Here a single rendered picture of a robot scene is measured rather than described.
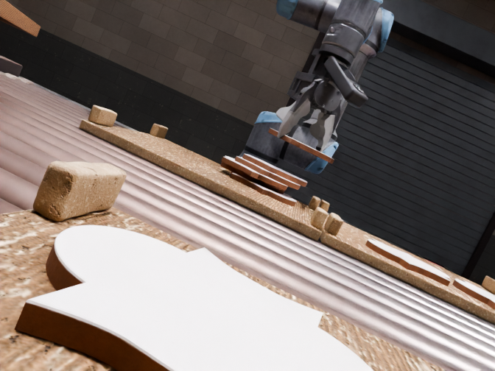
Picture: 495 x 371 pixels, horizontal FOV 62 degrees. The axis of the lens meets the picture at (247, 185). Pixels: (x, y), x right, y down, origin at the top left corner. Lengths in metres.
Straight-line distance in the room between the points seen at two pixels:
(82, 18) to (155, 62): 1.14
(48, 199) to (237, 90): 5.40
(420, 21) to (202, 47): 2.71
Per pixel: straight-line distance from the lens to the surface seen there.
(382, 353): 0.25
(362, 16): 0.88
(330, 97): 0.86
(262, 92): 5.58
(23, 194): 0.31
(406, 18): 5.69
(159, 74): 5.79
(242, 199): 0.62
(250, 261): 0.36
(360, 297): 0.43
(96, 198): 0.24
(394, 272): 0.64
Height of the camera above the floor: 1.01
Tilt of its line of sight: 5 degrees down
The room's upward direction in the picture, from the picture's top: 25 degrees clockwise
